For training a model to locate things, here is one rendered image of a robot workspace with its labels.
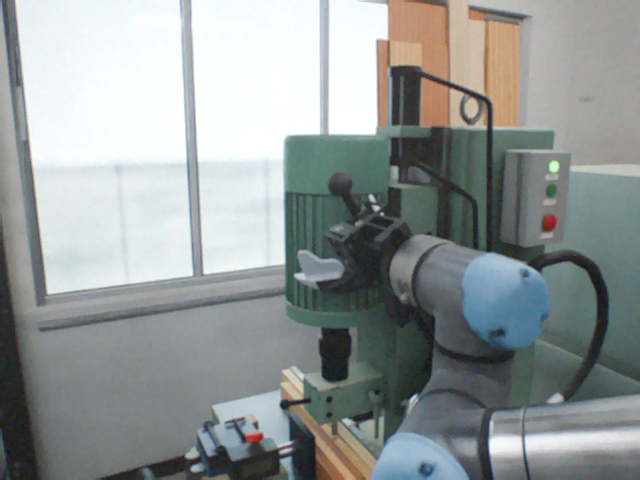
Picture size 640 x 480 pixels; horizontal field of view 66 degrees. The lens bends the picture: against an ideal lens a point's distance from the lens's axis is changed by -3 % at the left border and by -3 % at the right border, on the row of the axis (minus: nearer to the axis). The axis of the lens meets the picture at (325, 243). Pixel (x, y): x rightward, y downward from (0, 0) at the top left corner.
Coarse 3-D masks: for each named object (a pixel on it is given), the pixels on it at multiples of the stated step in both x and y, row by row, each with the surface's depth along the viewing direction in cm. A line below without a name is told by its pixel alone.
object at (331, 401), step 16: (352, 368) 96; (368, 368) 96; (304, 384) 93; (320, 384) 90; (336, 384) 90; (352, 384) 91; (368, 384) 92; (320, 400) 88; (336, 400) 90; (352, 400) 91; (368, 400) 93; (320, 416) 89; (336, 416) 91
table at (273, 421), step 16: (240, 400) 117; (256, 400) 117; (272, 400) 117; (224, 416) 110; (240, 416) 111; (256, 416) 111; (272, 416) 111; (272, 432) 105; (288, 432) 105; (288, 464) 94
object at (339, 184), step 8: (336, 176) 68; (344, 176) 69; (328, 184) 69; (336, 184) 68; (344, 184) 68; (352, 184) 70; (336, 192) 69; (344, 192) 69; (344, 200) 71; (352, 200) 71; (352, 208) 71; (416, 320) 80; (424, 320) 81; (424, 328) 81; (424, 336) 82; (432, 336) 82; (432, 344) 83; (432, 352) 86; (424, 360) 86; (432, 360) 85; (424, 368) 86; (432, 368) 84
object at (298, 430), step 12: (288, 420) 95; (300, 420) 92; (300, 432) 90; (312, 432) 88; (288, 444) 90; (300, 444) 90; (312, 444) 87; (288, 456) 90; (300, 456) 91; (312, 456) 88; (300, 468) 92; (312, 468) 88
